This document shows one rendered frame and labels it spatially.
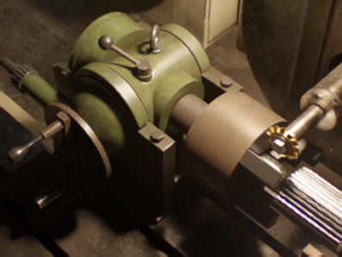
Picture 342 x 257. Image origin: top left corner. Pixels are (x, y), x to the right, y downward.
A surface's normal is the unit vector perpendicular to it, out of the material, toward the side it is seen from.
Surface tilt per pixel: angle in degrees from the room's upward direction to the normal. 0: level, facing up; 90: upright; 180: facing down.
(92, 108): 38
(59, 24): 0
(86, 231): 0
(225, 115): 9
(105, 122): 54
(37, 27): 0
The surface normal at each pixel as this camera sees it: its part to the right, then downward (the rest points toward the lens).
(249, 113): 0.11, -0.73
